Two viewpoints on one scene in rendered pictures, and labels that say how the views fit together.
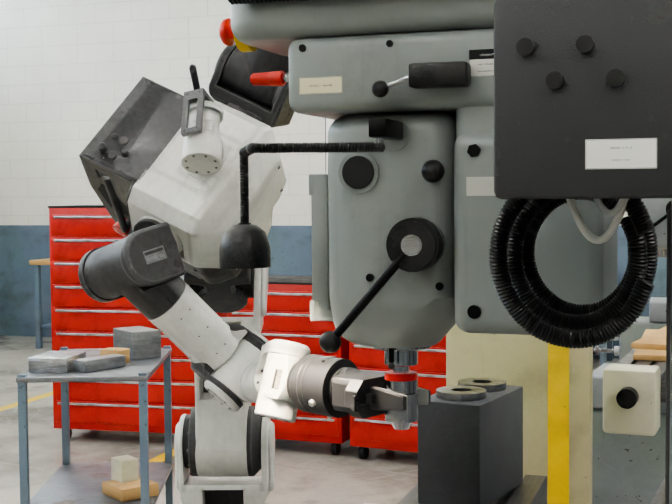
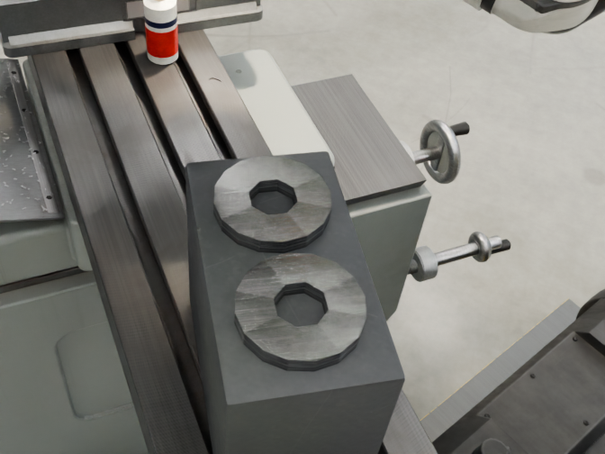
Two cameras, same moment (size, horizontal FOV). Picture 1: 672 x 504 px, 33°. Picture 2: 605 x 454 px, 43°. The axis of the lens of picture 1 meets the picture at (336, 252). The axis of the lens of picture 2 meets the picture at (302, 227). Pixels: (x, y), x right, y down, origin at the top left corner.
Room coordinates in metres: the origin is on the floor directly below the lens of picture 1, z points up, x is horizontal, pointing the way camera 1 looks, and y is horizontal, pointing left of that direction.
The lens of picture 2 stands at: (2.31, -0.50, 1.59)
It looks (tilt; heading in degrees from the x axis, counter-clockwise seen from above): 48 degrees down; 133
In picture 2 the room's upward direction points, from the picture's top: 8 degrees clockwise
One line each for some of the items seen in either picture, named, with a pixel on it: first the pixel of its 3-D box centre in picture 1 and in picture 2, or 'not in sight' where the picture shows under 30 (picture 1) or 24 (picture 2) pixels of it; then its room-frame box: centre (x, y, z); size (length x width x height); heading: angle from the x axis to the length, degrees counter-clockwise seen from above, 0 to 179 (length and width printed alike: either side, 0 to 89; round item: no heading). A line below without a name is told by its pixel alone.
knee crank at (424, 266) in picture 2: not in sight; (460, 252); (1.90, 0.37, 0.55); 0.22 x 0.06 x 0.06; 72
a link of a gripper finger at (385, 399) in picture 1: (386, 400); not in sight; (1.58, -0.07, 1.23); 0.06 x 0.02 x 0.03; 49
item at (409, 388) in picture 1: (401, 399); not in sight; (1.60, -0.09, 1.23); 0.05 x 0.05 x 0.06
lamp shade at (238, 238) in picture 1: (245, 244); not in sight; (1.59, 0.13, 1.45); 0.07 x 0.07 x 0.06
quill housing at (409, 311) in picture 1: (403, 230); not in sight; (1.60, -0.09, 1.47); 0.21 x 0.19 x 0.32; 162
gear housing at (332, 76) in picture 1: (428, 78); not in sight; (1.59, -0.13, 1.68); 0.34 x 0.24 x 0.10; 72
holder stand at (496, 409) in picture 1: (471, 439); (277, 325); (2.07, -0.25, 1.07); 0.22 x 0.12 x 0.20; 151
